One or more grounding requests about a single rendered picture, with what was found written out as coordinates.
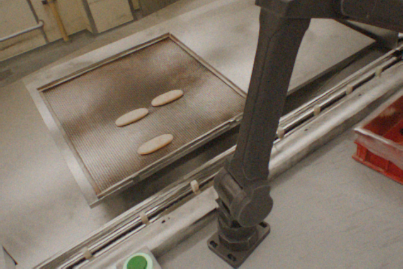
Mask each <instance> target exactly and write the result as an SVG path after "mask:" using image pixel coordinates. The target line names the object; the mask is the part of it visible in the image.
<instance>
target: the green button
mask: <svg viewBox="0 0 403 269"><path fill-rule="evenodd" d="M147 267H148V262H147V260H146V258H145V257H144V256H141V255H137V256H134V257H133V258H131V259H129V261H128V263H127V269H147Z"/></svg>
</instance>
